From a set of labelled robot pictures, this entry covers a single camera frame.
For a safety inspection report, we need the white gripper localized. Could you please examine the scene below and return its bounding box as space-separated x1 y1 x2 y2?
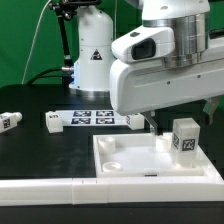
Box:
109 43 224 137

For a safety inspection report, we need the white square tabletop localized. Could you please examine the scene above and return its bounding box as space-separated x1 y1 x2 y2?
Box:
93 133 204 178

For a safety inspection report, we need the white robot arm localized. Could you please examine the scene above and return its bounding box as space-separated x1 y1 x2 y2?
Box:
72 0 224 122

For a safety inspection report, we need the sheet with fiducial markers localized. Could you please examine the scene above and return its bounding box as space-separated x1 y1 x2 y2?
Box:
56 110 126 126

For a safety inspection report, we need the white L-shaped fence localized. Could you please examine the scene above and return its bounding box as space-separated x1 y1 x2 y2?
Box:
0 149 224 206

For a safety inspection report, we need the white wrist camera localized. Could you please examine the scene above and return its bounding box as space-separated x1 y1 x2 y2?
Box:
112 26 175 64

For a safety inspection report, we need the black camera stand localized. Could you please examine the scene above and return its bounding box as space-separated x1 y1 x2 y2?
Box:
48 0 102 80

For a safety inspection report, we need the black cable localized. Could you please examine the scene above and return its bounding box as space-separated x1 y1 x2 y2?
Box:
26 68 73 86

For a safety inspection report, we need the white cable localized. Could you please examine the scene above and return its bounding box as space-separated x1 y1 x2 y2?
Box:
21 0 53 85

